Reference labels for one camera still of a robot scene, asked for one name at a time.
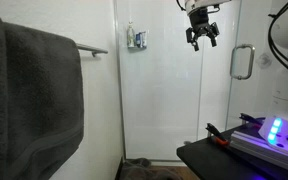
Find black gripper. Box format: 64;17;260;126
185;7;221;52

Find orange black clamp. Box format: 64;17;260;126
205;122;231;147

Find metal shower door handle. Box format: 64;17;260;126
229;43;256;81

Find swinging glass shower door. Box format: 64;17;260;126
225;0;278;131

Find small shower wall shelf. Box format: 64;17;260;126
127;45;148;51

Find blue tube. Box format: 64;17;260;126
135;32;143;48

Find white tube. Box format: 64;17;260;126
140;31;148;48

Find round shower wall knob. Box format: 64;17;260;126
256;52;273;70

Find dark grey hanging towel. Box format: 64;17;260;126
0;8;85;180

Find black table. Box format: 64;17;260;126
176;123;288;180

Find grey bath mat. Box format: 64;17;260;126
119;157;186;180

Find aluminium extrusion rail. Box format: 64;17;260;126
229;129;288;177

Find fixed glass shower panel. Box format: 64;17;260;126
113;0;208;162

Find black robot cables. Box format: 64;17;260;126
267;0;288;83

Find dark blue clamp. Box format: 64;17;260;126
238;112;267;127

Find metal towel bar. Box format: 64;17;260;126
75;42;109;58

